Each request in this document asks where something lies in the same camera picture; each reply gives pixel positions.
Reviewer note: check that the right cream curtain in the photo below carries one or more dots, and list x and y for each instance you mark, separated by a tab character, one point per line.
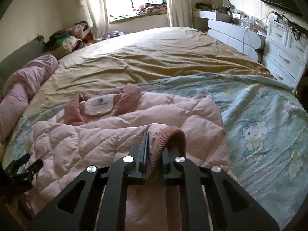
180	13

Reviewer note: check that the white drawer dresser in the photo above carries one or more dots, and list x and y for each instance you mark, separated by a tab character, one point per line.
285	54

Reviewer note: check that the pile of clothes by headboard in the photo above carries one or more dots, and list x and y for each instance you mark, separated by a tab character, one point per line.
66	41

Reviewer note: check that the grey padded headboard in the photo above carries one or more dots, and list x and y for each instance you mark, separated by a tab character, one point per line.
20	57

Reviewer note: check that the light blue cartoon blanket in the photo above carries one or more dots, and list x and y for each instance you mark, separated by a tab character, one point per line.
266	129

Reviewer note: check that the tan bed sheet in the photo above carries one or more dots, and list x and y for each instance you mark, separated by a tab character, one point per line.
138	57

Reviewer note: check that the white vanity desk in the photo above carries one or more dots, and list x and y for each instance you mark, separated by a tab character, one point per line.
242	39

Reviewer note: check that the pink rolled duvet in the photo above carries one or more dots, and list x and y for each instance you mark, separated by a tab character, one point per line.
21	87

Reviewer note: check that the left cream curtain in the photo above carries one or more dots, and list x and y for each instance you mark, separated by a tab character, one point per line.
97	17

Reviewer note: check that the clothes on window sill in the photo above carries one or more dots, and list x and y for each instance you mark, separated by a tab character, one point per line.
151	8

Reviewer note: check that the pink quilted down coat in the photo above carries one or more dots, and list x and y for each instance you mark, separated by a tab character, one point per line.
98	131

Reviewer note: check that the cream curtain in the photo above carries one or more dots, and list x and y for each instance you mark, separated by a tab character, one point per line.
180	13
97	17

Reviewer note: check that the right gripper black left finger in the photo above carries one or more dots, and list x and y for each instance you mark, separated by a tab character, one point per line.
96	198

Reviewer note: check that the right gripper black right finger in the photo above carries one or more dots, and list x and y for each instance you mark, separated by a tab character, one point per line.
208	198

